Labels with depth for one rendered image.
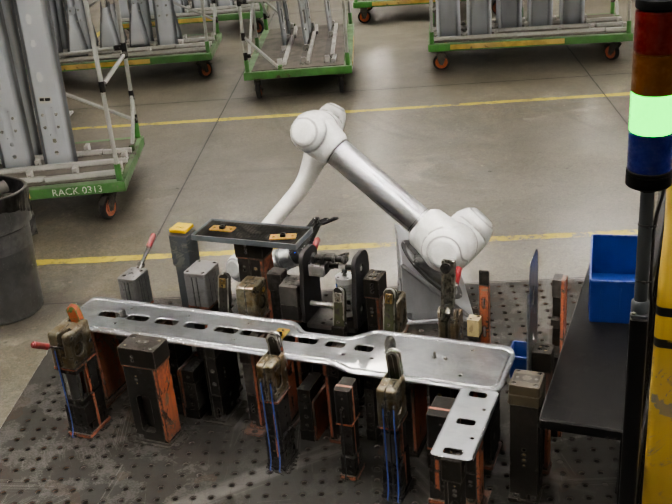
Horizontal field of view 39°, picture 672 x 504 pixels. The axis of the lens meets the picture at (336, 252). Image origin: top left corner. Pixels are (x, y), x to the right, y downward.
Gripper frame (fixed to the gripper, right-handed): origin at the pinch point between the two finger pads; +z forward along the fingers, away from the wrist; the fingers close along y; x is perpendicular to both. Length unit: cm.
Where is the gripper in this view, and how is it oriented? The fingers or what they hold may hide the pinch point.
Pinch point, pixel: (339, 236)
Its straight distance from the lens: 340.0
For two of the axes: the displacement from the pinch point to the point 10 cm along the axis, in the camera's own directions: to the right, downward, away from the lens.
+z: 8.2, -3.2, -4.8
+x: -5.0, 0.1, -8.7
